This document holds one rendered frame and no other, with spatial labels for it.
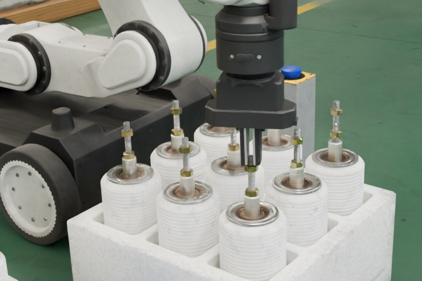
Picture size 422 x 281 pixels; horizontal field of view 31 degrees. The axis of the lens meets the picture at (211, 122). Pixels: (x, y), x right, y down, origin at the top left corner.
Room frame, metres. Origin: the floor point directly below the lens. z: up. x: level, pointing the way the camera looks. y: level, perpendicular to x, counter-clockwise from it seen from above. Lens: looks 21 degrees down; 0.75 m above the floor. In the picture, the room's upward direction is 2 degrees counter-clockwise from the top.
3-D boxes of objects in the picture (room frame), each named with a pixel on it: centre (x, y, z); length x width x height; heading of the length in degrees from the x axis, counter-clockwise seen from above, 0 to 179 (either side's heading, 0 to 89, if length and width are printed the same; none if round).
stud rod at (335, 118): (1.14, -0.20, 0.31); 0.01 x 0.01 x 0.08
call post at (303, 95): (1.39, -0.16, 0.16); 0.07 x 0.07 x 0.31; 51
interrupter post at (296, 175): (1.05, -0.13, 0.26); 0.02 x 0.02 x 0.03
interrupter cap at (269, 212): (0.95, -0.05, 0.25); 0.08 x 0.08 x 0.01
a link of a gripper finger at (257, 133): (0.95, -0.07, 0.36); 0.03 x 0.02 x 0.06; 168
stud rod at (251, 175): (0.95, -0.05, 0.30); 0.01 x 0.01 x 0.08
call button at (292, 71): (1.39, -0.16, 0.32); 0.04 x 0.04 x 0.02
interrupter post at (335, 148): (1.14, -0.20, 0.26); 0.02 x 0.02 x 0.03
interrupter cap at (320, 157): (1.14, -0.20, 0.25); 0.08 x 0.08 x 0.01
